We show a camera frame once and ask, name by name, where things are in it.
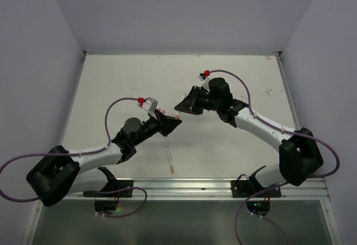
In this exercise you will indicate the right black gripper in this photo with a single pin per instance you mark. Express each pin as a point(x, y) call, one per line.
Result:
point(191, 103)

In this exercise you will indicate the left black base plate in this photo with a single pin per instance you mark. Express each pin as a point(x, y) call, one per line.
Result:
point(113, 189)

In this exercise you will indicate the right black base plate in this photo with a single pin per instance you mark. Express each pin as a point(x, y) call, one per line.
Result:
point(245, 186)

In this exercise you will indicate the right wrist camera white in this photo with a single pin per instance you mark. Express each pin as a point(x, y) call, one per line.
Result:
point(204, 78)

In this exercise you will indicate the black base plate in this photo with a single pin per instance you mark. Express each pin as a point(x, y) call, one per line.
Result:
point(113, 189)
point(245, 186)

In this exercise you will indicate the aluminium mounting rail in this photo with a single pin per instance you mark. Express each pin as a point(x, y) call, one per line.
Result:
point(219, 189)

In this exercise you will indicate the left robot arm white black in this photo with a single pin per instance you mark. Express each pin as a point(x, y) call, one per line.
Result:
point(53, 177)

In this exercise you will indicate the peach cap pen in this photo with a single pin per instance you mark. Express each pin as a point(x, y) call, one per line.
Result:
point(170, 160)

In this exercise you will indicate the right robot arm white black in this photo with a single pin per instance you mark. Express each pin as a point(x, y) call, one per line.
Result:
point(299, 155)

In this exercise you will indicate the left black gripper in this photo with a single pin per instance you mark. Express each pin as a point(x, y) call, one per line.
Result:
point(165, 124)

